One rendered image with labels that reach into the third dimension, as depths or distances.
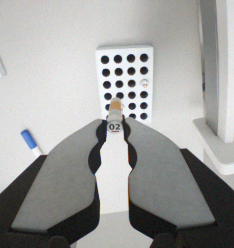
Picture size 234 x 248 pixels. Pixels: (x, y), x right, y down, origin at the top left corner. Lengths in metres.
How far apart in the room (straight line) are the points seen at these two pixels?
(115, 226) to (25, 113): 1.78
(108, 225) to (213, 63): 1.92
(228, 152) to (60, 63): 0.28
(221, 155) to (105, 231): 1.97
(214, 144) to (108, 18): 0.24
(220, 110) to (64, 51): 0.25
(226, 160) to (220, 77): 0.09
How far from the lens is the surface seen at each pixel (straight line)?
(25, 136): 0.40
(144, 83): 0.28
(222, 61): 0.23
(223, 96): 0.24
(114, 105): 0.15
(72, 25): 0.33
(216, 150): 0.25
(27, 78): 0.37
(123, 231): 2.15
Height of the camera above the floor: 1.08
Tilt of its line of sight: 61 degrees down
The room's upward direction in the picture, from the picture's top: 180 degrees clockwise
